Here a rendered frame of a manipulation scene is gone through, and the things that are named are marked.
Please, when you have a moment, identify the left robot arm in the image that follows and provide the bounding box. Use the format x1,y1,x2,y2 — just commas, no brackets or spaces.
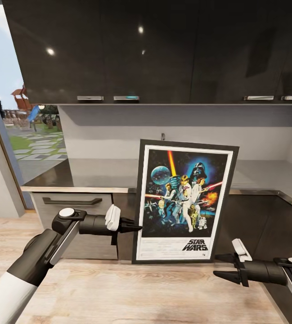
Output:
0,205,142,324

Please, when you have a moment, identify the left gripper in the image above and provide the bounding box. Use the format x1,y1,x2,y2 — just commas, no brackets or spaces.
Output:
92,215,142,246

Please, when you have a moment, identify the poster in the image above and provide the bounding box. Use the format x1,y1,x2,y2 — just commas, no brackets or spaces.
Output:
131,139,240,265

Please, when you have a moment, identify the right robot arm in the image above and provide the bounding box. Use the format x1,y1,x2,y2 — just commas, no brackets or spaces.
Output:
213,239,292,292

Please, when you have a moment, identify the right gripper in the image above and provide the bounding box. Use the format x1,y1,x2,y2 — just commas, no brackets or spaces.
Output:
213,252,270,287

